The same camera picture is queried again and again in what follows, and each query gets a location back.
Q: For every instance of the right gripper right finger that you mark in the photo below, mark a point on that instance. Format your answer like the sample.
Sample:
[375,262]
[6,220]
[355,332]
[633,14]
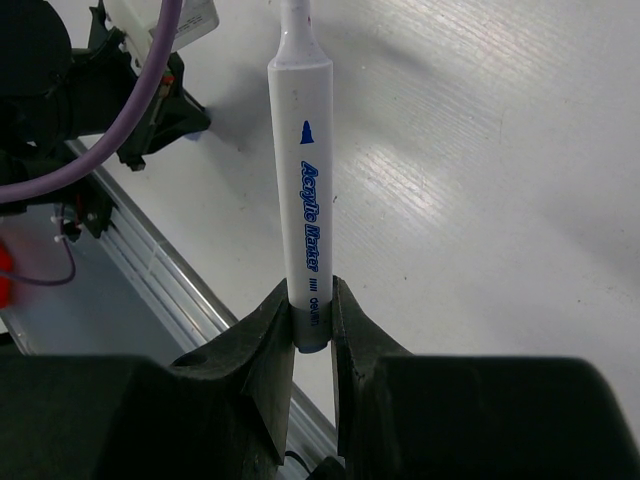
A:
[401,415]

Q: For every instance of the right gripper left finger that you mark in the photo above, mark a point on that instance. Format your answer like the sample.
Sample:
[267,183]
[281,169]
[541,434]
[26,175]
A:
[218,412]

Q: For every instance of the white blue acrylic marker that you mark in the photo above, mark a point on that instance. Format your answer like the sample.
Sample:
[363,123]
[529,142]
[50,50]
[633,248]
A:
[300,80]

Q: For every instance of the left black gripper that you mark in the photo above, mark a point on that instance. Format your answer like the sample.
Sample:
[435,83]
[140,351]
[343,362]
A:
[102,80]

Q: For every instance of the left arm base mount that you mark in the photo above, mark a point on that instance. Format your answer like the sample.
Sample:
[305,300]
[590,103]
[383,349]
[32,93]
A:
[86,207]

